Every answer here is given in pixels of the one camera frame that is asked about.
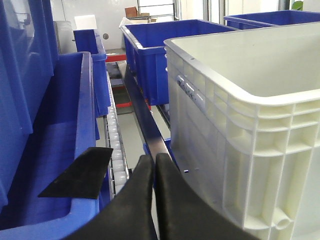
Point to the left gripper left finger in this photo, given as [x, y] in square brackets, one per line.
[128, 216]

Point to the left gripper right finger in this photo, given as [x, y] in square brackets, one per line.
[182, 214]

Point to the white plastic tote bin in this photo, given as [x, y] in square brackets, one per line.
[245, 125]

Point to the dark steel shelf beam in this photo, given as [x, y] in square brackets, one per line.
[142, 126]

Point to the blue bin far left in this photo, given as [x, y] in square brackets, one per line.
[46, 121]

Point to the blue bin behind tote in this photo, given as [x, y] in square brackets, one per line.
[145, 51]

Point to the blue bin far right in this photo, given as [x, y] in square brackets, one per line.
[271, 19]

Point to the left white roller track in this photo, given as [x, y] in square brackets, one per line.
[118, 172]

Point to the black rubber pad strip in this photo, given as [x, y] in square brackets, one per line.
[83, 178]

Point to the cardboard box in background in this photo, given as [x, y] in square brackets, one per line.
[132, 12]

